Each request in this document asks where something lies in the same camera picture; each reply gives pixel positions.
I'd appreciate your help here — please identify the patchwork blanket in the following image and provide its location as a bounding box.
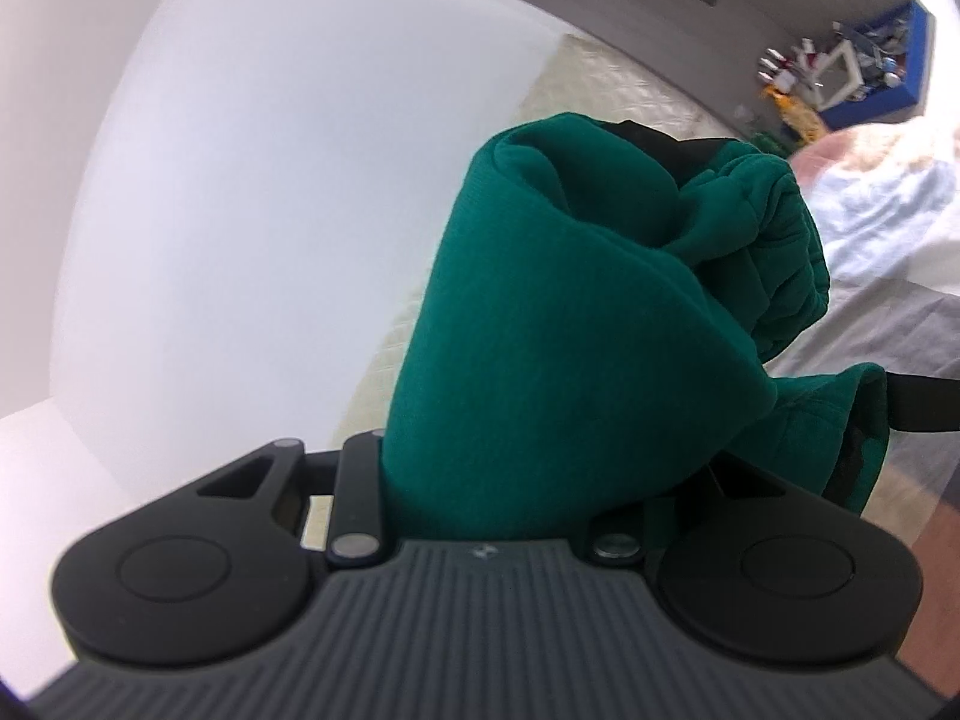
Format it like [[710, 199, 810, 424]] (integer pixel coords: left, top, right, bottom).
[[765, 116, 960, 698]]

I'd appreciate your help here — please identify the blue desk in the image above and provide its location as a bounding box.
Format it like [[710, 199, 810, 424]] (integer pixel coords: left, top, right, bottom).
[[821, 0, 932, 128]]

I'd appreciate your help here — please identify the green hoodie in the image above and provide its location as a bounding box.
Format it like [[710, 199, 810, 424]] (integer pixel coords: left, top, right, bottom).
[[379, 111, 895, 541]]

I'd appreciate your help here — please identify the white framed mirror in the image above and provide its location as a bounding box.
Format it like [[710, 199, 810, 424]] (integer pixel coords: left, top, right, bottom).
[[808, 40, 865, 112]]

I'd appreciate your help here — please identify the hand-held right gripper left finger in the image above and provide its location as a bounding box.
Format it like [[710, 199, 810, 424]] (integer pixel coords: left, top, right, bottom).
[[196, 427, 389, 569]]

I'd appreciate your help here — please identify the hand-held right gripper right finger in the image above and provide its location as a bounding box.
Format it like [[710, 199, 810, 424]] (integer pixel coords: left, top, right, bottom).
[[589, 456, 812, 566]]

